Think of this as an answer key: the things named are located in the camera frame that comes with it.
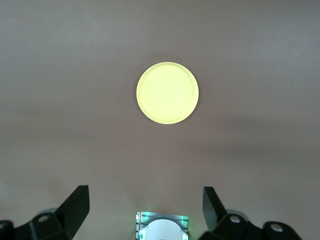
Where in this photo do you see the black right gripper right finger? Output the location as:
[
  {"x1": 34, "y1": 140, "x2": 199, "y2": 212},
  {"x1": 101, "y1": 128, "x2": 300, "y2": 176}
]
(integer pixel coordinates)
[{"x1": 197, "y1": 186, "x2": 304, "y2": 240}]

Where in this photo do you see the yellow round plate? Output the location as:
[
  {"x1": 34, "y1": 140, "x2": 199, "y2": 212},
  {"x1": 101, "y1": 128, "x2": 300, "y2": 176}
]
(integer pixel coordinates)
[{"x1": 136, "y1": 62, "x2": 200, "y2": 125}]

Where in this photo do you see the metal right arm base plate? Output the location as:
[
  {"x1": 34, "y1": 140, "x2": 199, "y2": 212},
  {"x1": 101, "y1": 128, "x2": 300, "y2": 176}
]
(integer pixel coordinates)
[{"x1": 134, "y1": 211, "x2": 190, "y2": 240}]

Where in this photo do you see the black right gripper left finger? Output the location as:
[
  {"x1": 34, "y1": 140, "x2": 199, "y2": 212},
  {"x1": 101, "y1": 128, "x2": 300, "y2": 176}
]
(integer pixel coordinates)
[{"x1": 0, "y1": 184, "x2": 91, "y2": 240}]

